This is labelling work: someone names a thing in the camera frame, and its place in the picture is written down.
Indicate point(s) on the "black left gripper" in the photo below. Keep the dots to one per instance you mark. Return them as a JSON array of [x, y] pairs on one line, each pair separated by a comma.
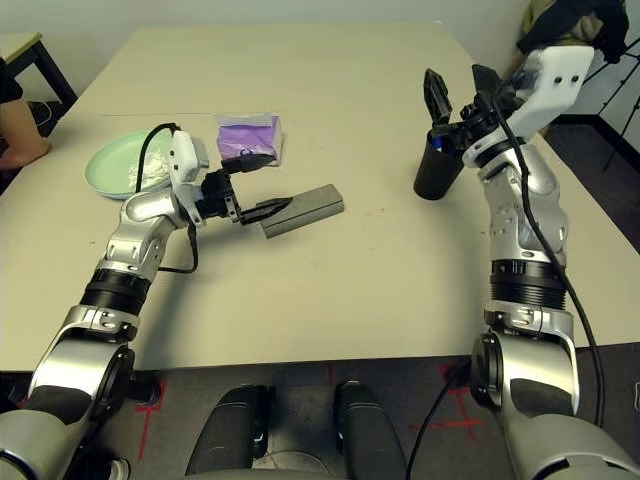
[[220, 195]]

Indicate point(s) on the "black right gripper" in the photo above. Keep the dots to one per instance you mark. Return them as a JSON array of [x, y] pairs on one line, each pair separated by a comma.
[[475, 127]]

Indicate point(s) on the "grey glasses case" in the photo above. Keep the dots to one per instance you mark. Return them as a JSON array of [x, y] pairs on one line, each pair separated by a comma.
[[310, 207]]

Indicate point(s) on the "white tissue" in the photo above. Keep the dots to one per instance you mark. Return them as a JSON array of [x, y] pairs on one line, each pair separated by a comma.
[[155, 167]]

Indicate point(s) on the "light green plate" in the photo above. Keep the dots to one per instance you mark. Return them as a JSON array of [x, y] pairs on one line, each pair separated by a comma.
[[115, 160]]

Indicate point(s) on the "person's bare forearm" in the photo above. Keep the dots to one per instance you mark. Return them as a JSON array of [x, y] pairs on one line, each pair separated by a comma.
[[17, 122]]

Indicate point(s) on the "robot left silver arm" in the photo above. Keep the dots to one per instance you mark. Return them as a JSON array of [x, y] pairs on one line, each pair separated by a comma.
[[125, 240]]

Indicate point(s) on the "person's hand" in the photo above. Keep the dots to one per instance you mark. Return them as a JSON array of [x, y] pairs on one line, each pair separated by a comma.
[[25, 150]]

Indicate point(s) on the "purple tissue pack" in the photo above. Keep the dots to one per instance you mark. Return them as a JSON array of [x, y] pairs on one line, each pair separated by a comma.
[[247, 140]]

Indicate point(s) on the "blue marker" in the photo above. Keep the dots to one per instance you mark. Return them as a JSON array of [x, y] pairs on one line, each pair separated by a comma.
[[439, 142]]

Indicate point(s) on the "black pen cup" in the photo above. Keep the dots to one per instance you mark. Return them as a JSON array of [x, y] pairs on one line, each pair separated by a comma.
[[435, 172]]

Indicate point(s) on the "yellow-green stool cushion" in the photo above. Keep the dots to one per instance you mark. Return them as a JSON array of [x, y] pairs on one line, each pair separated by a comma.
[[527, 17]]

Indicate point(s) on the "beige garment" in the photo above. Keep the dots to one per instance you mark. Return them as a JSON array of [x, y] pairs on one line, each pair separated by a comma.
[[585, 25]]

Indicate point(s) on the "thin black stand leg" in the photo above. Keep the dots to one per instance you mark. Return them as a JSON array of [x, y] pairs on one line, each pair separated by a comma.
[[617, 85]]

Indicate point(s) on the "short red tape strip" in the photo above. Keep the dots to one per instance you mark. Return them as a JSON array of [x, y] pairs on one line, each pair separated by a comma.
[[330, 372]]

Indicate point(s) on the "robot left leg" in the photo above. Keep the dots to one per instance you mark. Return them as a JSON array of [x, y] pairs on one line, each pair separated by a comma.
[[230, 425]]

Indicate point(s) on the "robot leg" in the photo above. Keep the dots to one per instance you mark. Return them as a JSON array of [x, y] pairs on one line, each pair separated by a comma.
[[230, 425], [370, 430]]

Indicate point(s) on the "red tape corner mark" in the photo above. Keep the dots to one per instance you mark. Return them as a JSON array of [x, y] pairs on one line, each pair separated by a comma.
[[150, 410]]

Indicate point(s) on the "robot right leg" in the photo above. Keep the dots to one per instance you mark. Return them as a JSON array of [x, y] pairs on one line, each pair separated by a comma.
[[370, 430]]

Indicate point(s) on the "red tape cross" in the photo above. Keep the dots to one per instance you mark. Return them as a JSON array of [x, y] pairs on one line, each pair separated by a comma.
[[460, 410]]

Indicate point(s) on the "black and white shoe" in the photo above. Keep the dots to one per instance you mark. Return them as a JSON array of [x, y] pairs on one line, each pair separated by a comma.
[[117, 467]]

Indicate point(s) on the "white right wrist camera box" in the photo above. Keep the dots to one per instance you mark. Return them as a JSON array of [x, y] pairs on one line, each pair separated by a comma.
[[550, 85]]

